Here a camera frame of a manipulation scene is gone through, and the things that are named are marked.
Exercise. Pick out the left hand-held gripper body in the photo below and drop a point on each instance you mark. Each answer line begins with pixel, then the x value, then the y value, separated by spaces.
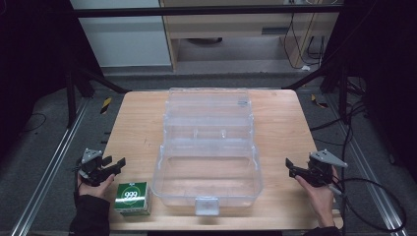
pixel 93 170

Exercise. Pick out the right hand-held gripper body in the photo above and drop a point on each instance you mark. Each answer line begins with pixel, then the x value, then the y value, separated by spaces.
pixel 319 173

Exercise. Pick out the green and white carton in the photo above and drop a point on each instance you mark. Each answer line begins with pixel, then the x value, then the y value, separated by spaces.
pixel 131 196

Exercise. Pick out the clear plastic storage box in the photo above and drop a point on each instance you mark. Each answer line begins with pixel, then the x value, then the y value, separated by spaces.
pixel 208 177

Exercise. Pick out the person's left hand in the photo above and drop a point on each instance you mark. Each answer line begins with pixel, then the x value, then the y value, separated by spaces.
pixel 96 190

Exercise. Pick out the person's right hand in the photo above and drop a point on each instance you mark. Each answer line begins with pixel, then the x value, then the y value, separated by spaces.
pixel 323 201

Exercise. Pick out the yellow black tape strip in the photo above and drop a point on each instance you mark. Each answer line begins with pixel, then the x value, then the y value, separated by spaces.
pixel 106 105
pixel 318 102

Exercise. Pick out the black metal stand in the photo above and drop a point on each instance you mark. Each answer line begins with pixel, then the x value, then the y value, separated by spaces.
pixel 342 91
pixel 70 98

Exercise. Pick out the dark curtain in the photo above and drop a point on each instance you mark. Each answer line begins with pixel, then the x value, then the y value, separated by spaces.
pixel 32 65
pixel 383 75

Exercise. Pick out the white cabinet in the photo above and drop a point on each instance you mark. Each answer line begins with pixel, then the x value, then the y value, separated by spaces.
pixel 121 39

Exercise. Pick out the light wooden desk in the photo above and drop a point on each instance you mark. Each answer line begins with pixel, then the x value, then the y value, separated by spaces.
pixel 229 26

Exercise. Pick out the aluminium floor rail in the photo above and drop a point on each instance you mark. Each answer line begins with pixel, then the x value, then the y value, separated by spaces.
pixel 49 170
pixel 370 183

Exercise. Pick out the black horizontal frame bar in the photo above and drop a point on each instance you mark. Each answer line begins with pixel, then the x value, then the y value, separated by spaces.
pixel 203 10

